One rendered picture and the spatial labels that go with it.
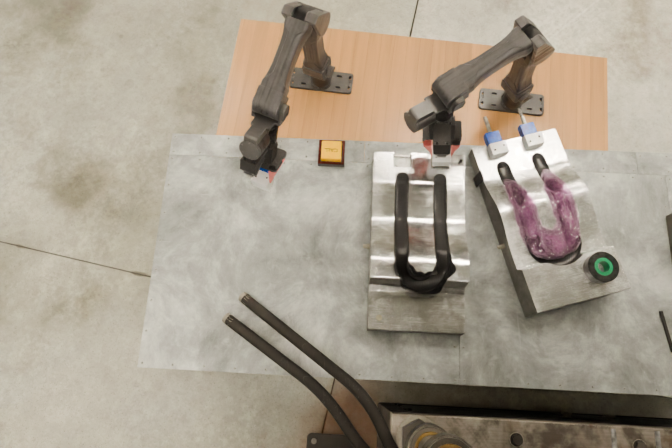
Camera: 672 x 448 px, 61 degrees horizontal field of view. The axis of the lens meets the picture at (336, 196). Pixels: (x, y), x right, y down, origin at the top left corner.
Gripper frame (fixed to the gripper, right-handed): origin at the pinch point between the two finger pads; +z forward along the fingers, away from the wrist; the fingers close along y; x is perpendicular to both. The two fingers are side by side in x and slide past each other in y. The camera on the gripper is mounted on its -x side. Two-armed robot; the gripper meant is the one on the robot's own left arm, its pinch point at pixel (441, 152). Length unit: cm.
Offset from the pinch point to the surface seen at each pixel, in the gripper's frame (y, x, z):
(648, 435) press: 55, -58, 47
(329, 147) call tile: -33.1, 6.0, 4.3
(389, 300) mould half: -13.4, -35.7, 20.2
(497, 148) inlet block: 15.9, 7.7, 6.6
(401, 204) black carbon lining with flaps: -10.9, -11.1, 9.5
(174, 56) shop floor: -128, 103, 44
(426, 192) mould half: -4.0, -7.5, 8.5
